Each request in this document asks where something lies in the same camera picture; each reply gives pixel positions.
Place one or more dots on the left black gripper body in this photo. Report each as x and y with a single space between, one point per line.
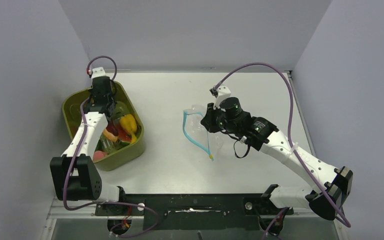
112 100

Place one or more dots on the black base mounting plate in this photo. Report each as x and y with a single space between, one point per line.
248 211

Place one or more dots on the clear zip top bag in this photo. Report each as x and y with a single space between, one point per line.
195 132

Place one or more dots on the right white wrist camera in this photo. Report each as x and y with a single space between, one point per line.
220 93

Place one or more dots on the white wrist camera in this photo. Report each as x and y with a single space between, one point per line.
220 93
96 72

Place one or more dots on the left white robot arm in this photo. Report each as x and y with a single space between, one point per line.
74 174

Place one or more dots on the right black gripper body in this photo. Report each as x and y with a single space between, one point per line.
215 117

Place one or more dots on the yellow toy bell pepper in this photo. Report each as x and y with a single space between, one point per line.
129 125

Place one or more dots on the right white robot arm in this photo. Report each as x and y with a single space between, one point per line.
327 186

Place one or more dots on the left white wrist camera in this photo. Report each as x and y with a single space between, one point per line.
96 72

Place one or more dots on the toy watermelon slice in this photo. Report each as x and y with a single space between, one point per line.
123 136

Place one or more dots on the olive green plastic bin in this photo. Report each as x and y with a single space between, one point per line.
117 153

